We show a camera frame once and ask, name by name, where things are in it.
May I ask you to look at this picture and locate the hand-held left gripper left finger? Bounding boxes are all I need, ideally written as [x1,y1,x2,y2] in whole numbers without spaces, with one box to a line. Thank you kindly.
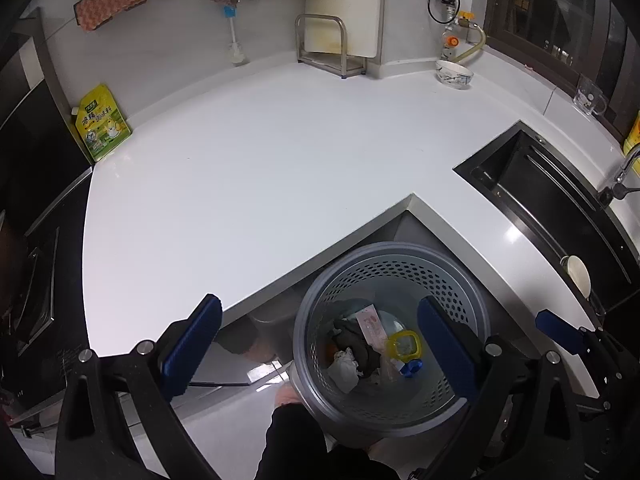
[54,294,223,480]

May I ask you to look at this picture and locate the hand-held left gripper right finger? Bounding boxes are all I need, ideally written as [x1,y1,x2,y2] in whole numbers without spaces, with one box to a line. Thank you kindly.
[417,296,586,480]

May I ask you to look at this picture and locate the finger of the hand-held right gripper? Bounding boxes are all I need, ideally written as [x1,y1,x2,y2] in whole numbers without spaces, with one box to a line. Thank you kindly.
[535,310,614,357]

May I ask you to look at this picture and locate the pink paper card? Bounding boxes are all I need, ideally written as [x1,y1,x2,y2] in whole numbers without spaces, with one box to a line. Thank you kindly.
[356,304,385,356]

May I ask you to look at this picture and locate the black cloth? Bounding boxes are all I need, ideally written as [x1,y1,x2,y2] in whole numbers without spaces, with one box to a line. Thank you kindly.
[332,317,383,378]

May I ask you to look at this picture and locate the white tissue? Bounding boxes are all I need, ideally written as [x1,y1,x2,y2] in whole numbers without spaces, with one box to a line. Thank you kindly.
[327,350,361,391]

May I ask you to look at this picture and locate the grey perforated trash bin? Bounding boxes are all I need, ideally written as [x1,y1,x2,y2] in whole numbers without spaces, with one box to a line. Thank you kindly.
[292,241,490,450]

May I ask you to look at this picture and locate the white cup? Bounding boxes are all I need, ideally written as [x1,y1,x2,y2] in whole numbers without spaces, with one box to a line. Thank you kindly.
[560,255,593,298]

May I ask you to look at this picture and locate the black kitchen sink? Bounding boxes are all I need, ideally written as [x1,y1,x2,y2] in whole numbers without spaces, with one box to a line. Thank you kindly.
[452,120,640,321]

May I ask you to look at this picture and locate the person's leg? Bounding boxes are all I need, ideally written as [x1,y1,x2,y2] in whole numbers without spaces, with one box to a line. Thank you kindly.
[255,385,381,480]

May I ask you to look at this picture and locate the metal faucet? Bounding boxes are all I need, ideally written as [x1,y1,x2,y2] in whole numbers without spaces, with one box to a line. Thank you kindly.
[597,142,640,206]

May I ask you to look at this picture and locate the yellow bottle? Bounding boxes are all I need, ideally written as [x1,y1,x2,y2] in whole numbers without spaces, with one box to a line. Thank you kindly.
[622,112,640,157]

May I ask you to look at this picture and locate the clear glass mug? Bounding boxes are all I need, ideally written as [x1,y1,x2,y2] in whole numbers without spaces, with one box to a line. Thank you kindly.
[574,74,608,116]

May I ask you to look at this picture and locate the green yellow seasoning pouch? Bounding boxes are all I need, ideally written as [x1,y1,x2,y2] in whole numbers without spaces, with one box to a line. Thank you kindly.
[70,84,132,162]

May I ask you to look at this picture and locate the patterned ceramic bowl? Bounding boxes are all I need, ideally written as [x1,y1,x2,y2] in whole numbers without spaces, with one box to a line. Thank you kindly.
[435,60,474,90]

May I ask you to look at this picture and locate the blue and white bottle brush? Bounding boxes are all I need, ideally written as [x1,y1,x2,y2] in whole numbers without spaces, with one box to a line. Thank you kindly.
[222,5,249,66]

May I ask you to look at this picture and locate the metal cutting board rack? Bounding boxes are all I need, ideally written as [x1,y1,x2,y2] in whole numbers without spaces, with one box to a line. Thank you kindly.
[295,14,368,81]

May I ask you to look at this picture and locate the orange wavy sponge cloth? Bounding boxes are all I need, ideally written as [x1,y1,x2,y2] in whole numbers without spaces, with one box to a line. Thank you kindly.
[74,0,152,32]

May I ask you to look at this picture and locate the white cutting board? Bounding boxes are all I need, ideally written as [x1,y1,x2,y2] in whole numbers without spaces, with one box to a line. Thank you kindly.
[305,0,386,59]

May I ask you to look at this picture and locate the yellow gas hose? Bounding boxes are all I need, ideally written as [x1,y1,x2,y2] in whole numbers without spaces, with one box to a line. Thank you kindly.
[457,25,487,66]

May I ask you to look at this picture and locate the dark window frame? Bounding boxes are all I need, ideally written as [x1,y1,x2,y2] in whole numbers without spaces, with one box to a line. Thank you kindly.
[485,0,640,126]

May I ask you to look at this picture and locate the black cable loop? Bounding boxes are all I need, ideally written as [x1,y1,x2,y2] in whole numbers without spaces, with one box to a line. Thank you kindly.
[426,0,458,25]

